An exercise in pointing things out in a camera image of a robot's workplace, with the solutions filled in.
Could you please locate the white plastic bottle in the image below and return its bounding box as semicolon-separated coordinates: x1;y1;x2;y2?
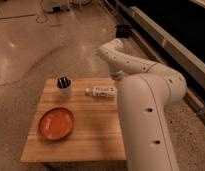
85;86;116;98

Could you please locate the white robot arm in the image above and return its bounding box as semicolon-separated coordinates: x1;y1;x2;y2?
97;39;187;171

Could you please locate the orange ceramic bowl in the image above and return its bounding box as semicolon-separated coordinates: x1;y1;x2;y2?
38;107;74;141

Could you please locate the white cup with black items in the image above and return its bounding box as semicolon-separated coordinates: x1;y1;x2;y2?
57;77;71;97

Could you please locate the wooden table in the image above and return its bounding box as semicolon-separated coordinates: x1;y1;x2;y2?
20;78;125;164

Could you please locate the black box on floor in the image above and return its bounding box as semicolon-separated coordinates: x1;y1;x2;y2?
116;25;130;38

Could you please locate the white device on floor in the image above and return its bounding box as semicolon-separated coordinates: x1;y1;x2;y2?
43;0;70;13

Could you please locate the long metal rail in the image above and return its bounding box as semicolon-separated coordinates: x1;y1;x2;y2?
101;0;205;126

